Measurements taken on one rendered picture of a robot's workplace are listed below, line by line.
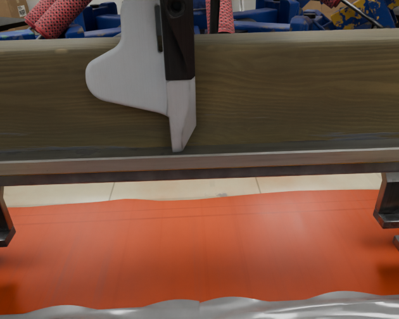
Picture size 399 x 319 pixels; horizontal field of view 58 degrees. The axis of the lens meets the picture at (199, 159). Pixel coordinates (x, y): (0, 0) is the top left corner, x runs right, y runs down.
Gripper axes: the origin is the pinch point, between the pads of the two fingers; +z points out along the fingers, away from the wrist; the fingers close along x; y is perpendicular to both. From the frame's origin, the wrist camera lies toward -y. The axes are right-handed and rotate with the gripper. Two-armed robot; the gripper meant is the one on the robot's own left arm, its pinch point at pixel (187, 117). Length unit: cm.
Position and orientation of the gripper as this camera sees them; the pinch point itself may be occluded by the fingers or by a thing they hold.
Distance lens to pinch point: 24.3
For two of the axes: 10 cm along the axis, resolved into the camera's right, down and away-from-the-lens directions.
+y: -10.0, 0.4, -0.2
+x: 0.4, 5.0, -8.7
